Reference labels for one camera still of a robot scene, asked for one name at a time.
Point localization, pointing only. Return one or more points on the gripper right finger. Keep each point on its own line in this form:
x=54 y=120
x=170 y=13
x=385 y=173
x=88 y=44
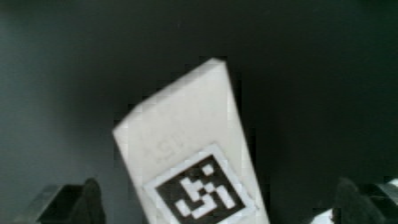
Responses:
x=365 y=203

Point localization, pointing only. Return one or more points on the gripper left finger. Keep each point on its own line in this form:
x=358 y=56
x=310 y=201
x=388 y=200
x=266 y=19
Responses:
x=67 y=205

